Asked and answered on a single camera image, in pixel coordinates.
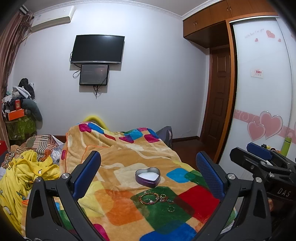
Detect wooden overhead cabinet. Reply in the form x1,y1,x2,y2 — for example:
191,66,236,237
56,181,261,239
183,1,277,49

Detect red gold braided bracelet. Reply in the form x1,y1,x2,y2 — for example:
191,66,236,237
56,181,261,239
138,191,161,205

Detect orange box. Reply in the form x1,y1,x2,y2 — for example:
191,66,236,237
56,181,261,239
6,108,25,121

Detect green bottle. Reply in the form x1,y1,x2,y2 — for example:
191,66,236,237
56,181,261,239
280,137,292,157

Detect yellow headboard cushion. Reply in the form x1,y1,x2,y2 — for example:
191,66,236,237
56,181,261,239
84,115,108,130

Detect brown wooden door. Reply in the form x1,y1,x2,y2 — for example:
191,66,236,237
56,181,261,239
201,48,231,155

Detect purple heart-shaped tin box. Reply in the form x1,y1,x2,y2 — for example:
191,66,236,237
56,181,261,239
135,167,161,188

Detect white wall air conditioner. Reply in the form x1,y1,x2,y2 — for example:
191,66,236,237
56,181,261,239
31,6,76,32

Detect grey backpack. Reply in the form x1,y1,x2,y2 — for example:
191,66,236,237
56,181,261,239
156,126,173,148

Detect white wardrobe door pink hearts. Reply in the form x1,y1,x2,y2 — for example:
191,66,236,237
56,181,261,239
219,17,295,179

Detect pile of clothes and boxes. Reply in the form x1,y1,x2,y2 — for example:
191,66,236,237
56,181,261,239
1,78,43,143

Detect striped brown curtain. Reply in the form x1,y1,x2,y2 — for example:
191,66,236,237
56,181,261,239
0,10,35,149

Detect colourful patchwork fleece blanket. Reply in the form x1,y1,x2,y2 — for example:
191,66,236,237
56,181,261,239
58,122,219,240

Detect large black wall television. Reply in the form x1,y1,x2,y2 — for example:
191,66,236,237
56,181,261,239
70,35,125,64

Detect small black wall monitor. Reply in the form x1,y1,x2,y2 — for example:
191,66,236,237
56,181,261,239
79,64,109,86

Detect yellow cartoon blanket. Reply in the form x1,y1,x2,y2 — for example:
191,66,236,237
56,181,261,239
1,150,60,233

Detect striped crumpled cloth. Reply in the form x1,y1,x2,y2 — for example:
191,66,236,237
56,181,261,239
1,135,64,169

